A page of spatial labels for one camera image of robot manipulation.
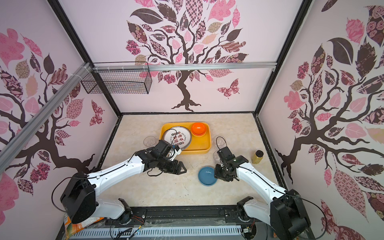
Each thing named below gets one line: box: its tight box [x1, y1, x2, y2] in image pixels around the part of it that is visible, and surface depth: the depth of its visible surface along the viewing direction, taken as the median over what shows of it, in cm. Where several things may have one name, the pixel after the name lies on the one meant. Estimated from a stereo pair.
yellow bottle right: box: [251, 150, 264, 164], surface depth 87 cm
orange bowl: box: [191, 122, 207, 137], surface depth 103 cm
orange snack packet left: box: [64, 213, 105, 240], surface depth 70 cm
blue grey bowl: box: [198, 166, 218, 187], surface depth 87 cm
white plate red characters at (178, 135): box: [163, 126, 192, 150], surface depth 105 cm
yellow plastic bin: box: [159, 122, 212, 154], surface depth 102 cm
